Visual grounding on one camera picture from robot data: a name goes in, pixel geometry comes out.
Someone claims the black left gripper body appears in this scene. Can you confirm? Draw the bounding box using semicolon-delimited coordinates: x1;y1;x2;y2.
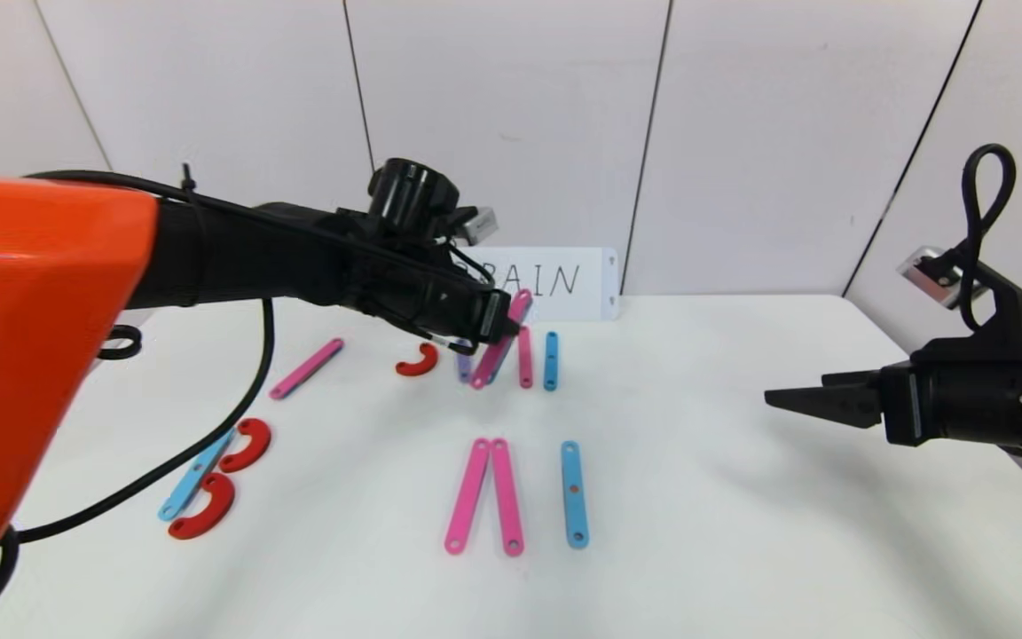
403;262;512;350

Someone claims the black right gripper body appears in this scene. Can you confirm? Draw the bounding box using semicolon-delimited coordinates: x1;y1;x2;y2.
878;359;1022;447

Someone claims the long pink bar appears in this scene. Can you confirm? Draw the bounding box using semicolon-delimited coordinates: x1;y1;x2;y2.
470;288;534;391
491;438;526;558
269;337;345;400
444;438;491;556

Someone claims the red C-shaped piece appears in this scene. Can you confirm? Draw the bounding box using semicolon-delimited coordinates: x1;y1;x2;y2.
396;343;439;378
218;418;272;473
168;472;236;541

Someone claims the white sign reading BRAIN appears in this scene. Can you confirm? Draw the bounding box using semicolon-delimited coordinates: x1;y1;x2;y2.
467;247;620;322

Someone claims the long blue bar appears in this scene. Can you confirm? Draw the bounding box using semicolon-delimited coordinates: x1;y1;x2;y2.
157;426;236;522
561;440;590;549

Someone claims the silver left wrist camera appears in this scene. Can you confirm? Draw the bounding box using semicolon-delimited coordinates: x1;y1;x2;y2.
451;206;499;247

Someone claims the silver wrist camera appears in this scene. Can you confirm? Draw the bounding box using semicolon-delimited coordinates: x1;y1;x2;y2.
451;206;499;247
897;246;964;310

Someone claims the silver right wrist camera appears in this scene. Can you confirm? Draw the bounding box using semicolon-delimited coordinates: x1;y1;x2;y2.
897;246;964;310

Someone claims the black right camera bracket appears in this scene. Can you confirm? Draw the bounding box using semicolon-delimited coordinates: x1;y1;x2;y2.
963;257;1022;360

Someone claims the black looped right arm cable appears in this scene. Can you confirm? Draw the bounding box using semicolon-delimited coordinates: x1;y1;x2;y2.
961;144;1018;334

